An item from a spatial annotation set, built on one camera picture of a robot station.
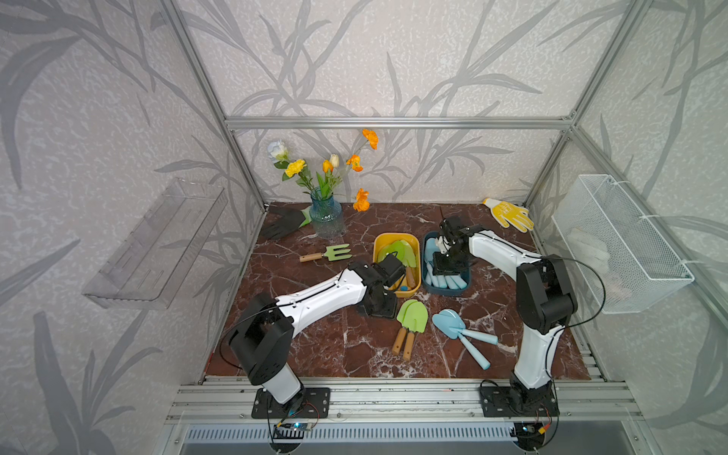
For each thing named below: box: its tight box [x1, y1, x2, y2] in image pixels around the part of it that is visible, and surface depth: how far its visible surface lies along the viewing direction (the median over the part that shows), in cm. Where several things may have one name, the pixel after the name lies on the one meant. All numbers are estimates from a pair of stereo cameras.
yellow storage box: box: [372, 232, 421, 298], surface depth 104 cm
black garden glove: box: [259, 205, 306, 240], surface depth 115 cm
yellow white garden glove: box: [481, 197, 535, 234], surface depth 121 cm
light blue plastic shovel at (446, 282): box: [425, 265, 468, 290], surface depth 93 cm
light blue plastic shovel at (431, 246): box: [424, 236, 443, 288], surface depth 96 cm
